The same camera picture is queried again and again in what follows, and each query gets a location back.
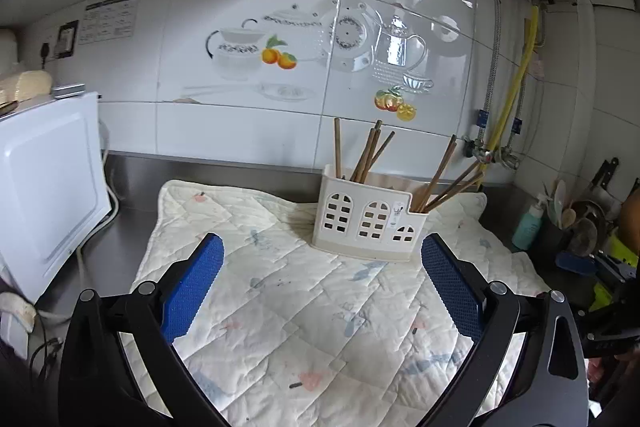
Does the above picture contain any teal soap bottle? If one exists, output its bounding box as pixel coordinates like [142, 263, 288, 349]
[511, 194, 548, 251]

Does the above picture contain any white quilted patterned mat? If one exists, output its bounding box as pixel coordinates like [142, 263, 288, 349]
[121, 178, 551, 427]

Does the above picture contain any black wall socket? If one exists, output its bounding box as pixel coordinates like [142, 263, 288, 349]
[54, 20, 79, 58]

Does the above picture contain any right braided metal hose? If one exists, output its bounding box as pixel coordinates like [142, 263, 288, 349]
[499, 70, 526, 170]

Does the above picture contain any black utensil pot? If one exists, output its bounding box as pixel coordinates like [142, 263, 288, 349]
[544, 156, 622, 258]

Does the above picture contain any white microwave oven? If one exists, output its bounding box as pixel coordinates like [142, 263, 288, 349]
[1, 92, 111, 303]

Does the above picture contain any beige plastic utensil holder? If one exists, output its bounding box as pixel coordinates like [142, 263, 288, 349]
[311, 165, 426, 262]

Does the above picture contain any braided metal hose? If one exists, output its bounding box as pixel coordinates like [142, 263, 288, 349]
[499, 70, 526, 170]
[464, 0, 501, 158]

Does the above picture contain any brown wooden chopstick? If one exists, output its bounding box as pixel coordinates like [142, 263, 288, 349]
[429, 170, 484, 212]
[416, 134, 457, 212]
[358, 120, 383, 184]
[349, 128, 375, 182]
[333, 117, 342, 179]
[426, 178, 485, 212]
[420, 160, 480, 213]
[366, 131, 396, 181]

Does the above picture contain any yellow gas hose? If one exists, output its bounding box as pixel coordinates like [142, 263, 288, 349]
[476, 3, 542, 178]

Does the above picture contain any left braided metal hose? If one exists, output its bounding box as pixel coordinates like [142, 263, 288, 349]
[464, 0, 501, 158]

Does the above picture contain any green plastic basket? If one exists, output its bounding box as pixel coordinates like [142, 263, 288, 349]
[589, 229, 639, 311]

